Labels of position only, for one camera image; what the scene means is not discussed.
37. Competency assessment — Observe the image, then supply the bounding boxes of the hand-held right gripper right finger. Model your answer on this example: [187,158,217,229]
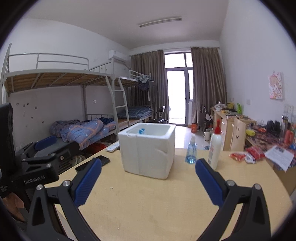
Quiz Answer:
[195,159,271,241]

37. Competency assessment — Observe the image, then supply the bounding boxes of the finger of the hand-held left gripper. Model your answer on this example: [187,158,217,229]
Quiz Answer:
[22,141,80,173]
[15,136,57,160]

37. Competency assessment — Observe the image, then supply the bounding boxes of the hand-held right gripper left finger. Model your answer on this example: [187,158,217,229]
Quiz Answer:
[26,158,102,241]

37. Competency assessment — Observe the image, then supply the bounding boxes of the white foam box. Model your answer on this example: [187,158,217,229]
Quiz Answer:
[118,123,176,179]

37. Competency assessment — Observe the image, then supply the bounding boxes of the person's left hand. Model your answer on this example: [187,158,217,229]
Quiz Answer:
[3,192,25,220]

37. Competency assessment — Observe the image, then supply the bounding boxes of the black smartphone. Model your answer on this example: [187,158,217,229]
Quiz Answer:
[75,155,110,172]

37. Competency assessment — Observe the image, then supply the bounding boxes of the blue orange quilt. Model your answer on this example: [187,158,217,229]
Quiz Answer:
[50,117,117,150]

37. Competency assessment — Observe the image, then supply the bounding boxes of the blue spray bottle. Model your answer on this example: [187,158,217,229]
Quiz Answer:
[185,135,197,164]

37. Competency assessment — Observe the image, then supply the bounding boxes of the white lotion bottle red pump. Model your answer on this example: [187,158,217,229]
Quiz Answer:
[208,120,223,171]

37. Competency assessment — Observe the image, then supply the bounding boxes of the red plastic bag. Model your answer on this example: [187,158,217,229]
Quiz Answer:
[89,142,108,153]

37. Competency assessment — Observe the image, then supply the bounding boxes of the red snack packet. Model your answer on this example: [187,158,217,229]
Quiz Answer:
[245,146,265,160]
[229,152,246,161]

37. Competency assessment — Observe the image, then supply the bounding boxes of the white remote control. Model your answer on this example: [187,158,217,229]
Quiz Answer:
[106,141,121,152]

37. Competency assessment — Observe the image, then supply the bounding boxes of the wooden chair smiley backrest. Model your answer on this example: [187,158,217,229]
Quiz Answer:
[230,118,247,151]

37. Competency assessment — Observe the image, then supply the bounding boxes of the wooden desk with drawers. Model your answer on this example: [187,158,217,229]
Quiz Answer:
[210,107,257,151]

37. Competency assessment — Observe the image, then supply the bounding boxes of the metal bunk bed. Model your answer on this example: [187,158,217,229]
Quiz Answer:
[1,43,130,149]
[117,69,154,126]

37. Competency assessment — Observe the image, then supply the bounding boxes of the patterned tablecloth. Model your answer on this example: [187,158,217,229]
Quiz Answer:
[246,126,296,165]

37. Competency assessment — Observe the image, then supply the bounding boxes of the printed paper sheet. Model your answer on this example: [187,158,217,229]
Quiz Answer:
[264,145,295,172]

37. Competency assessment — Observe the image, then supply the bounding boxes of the black folding chair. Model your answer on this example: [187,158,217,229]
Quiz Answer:
[147,106,168,124]

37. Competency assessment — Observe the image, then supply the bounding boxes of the blue plaid mattress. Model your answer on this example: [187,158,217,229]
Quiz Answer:
[117,105,153,119]

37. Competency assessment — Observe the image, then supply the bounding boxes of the glass balcony door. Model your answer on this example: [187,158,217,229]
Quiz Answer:
[164,52,194,126]

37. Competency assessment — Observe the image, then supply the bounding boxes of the group of toiletry bottles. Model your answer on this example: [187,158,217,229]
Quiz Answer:
[281,115,296,145]

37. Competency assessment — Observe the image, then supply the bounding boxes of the brown curtain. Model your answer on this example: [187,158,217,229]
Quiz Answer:
[191,47,227,123]
[130,49,170,121]

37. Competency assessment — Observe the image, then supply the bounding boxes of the hanging dark clothes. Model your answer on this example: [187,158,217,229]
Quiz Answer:
[136,77,158,102]

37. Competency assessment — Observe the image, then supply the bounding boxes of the white air conditioner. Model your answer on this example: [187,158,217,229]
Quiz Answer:
[109,50,128,62]

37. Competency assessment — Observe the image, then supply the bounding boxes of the ceiling tube light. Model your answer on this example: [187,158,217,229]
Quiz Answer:
[138,16,182,28]

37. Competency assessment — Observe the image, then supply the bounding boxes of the pink cartoon wall poster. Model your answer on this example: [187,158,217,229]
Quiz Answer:
[268,71,284,100]

